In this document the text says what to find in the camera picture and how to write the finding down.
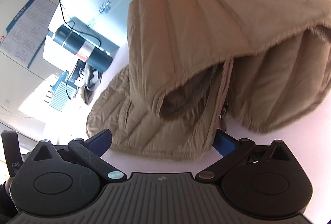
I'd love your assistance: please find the beige puffer jacket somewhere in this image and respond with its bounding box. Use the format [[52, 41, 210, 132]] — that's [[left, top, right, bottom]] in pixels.
[[80, 0, 331, 162]]

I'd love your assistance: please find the black cable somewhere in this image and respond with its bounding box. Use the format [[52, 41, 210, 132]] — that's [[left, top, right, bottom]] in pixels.
[[57, 0, 102, 100]]

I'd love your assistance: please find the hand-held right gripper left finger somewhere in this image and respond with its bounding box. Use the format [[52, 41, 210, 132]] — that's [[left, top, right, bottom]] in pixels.
[[33, 129, 127, 184]]

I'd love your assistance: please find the grey patterned cloth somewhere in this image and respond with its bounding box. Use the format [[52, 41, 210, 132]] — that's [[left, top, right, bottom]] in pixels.
[[81, 65, 103, 106]]

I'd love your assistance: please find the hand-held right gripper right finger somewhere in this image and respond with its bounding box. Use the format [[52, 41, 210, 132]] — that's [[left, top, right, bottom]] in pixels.
[[195, 129, 294, 184]]

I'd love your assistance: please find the blue ribbed device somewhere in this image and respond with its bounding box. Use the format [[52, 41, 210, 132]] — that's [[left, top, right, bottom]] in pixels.
[[45, 70, 78, 112]]

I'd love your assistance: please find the dark teal thermos bottle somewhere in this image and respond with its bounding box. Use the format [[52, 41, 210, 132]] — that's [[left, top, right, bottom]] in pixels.
[[52, 24, 113, 73]]

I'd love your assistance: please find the wall poster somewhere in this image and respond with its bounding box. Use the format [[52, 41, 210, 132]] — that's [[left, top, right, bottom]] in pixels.
[[0, 0, 57, 69]]

